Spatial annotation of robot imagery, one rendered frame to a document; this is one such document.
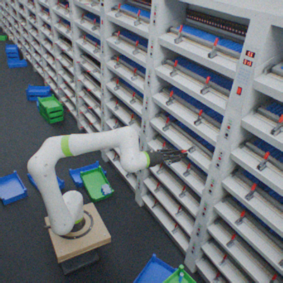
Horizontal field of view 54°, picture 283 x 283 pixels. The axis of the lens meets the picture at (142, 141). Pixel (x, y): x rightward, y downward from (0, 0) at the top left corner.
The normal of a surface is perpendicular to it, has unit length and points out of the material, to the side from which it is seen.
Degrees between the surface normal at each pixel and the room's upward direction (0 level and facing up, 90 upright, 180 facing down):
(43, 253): 0
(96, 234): 2
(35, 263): 0
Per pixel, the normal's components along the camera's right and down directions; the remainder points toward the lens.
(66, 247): 0.07, -0.84
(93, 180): 0.22, -0.65
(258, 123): -0.22, -0.69
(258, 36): -0.84, 0.25
